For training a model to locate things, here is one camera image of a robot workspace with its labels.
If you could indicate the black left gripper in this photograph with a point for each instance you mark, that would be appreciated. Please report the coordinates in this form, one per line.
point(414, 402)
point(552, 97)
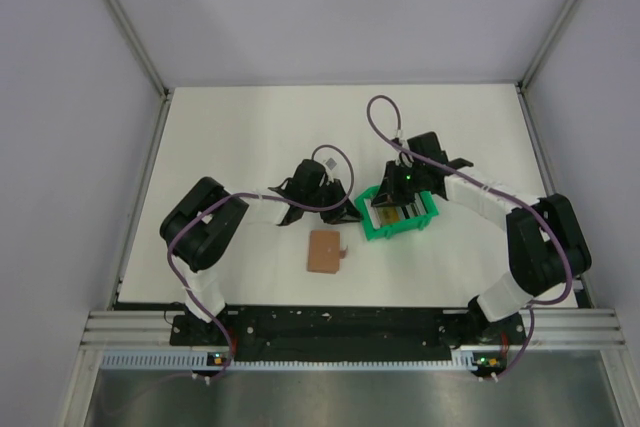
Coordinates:
point(346, 212)

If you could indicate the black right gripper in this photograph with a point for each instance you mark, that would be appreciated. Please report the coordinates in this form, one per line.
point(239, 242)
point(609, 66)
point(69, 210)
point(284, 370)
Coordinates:
point(390, 195)

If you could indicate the gold credit card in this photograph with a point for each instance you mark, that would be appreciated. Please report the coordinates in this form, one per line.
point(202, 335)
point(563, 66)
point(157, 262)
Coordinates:
point(388, 216)

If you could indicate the green plastic card bin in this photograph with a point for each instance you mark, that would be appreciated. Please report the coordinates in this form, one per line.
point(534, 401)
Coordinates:
point(370, 222)

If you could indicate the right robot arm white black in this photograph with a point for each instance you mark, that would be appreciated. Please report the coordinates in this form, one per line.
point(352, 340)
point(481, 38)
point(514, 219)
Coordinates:
point(545, 244)

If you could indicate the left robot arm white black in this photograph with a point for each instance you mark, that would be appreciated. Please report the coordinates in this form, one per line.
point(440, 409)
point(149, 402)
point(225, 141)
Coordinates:
point(201, 226)

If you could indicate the stack of light cards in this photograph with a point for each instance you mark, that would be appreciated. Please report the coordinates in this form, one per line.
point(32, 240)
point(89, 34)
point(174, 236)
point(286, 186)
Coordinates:
point(413, 210)

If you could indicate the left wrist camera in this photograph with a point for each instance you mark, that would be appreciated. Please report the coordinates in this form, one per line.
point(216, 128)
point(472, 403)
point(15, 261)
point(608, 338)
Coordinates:
point(330, 163)

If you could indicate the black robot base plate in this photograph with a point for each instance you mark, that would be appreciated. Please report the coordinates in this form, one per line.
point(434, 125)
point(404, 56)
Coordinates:
point(335, 334)

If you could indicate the aluminium frame rail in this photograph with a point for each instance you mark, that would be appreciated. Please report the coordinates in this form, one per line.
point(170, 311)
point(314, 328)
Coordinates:
point(555, 329)

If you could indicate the grey slotted cable duct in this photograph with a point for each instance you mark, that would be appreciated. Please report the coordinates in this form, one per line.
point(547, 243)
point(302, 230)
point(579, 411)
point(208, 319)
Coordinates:
point(202, 361)

